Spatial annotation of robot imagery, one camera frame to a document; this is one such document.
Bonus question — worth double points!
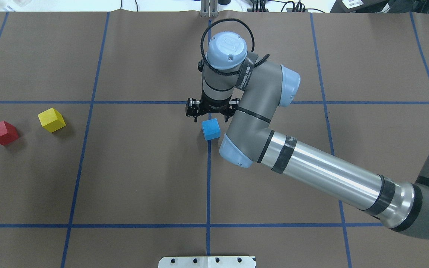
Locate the yellow wooden block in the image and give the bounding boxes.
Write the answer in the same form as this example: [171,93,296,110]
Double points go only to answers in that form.
[38,108,66,133]

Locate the blue wooden block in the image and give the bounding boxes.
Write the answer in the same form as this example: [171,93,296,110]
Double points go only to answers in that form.
[201,118,221,141]

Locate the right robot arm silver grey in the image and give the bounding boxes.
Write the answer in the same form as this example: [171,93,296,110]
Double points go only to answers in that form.
[186,32,429,239]

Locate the aluminium frame post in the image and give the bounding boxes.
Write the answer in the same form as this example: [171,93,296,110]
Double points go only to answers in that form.
[200,0,219,19]

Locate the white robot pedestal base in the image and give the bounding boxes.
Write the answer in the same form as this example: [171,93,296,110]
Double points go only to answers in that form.
[158,256,257,268]

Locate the red wooden block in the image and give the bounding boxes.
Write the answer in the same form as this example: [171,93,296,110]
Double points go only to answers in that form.
[0,121,19,146]

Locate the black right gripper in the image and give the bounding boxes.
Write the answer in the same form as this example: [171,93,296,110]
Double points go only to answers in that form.
[185,94,240,122]

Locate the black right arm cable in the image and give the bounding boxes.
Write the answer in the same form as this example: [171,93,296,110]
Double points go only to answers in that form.
[199,19,270,77]

